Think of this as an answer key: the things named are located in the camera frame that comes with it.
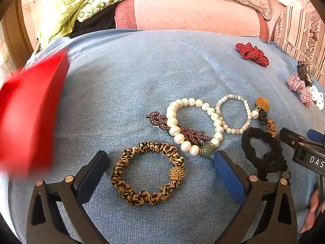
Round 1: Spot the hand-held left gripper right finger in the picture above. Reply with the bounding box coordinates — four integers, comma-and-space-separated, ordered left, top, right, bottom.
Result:
214, 150, 298, 244

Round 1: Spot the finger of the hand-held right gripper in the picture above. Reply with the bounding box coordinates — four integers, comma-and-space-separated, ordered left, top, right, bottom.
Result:
308, 129, 325, 141
279, 128, 305, 148

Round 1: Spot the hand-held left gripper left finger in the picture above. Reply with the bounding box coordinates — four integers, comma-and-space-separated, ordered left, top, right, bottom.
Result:
26, 150, 110, 244

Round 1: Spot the black scrunchie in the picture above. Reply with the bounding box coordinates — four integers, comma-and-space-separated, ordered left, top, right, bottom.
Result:
241, 126, 292, 186

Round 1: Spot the small white bead bracelet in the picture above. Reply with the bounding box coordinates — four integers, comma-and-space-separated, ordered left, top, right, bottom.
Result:
215, 94, 252, 134

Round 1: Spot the leopard print scrunchie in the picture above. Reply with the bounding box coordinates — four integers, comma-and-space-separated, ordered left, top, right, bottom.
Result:
111, 141, 186, 207

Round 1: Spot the purple rhinestone leaf hair clip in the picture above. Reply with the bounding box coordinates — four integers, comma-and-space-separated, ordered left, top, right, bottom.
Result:
147, 111, 212, 143

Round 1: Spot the red box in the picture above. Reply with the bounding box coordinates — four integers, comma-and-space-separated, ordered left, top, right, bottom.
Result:
0, 48, 70, 177

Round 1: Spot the person's right hand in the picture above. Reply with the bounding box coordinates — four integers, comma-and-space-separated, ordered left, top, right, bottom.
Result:
300, 187, 325, 234

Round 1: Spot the white dotted hair accessory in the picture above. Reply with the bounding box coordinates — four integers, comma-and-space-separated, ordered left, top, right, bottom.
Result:
307, 84, 324, 111

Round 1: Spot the red checked scrunchie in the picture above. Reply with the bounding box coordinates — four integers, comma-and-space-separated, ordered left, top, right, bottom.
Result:
286, 74, 313, 107

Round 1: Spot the dark hair claw clip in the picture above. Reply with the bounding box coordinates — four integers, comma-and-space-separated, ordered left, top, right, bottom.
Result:
297, 61, 314, 87

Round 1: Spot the red polka dot scrunchie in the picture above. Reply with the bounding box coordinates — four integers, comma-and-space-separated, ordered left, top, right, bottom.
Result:
235, 42, 270, 67

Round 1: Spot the blue blanket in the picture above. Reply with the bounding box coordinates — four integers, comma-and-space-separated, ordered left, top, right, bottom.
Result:
0, 29, 325, 244

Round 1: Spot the striped floral pillow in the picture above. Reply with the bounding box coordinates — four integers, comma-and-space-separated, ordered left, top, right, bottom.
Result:
274, 5, 325, 77

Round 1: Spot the black cloth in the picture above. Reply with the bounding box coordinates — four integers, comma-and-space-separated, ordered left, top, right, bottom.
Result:
70, 4, 117, 39

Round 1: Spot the pink quilted cushion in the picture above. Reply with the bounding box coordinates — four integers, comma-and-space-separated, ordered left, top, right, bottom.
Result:
115, 0, 270, 44

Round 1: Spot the wooden stained glass door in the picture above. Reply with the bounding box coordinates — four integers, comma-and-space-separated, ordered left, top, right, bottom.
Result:
0, 0, 38, 82

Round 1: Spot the green patterned quilt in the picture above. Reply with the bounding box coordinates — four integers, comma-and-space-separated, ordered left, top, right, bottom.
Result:
37, 0, 178, 46

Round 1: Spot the gold charm black hair tie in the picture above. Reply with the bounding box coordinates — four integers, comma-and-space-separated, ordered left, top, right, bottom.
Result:
255, 97, 278, 138

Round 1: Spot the large white pearl bracelet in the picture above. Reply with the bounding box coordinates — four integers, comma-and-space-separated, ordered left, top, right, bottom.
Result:
166, 98, 224, 159

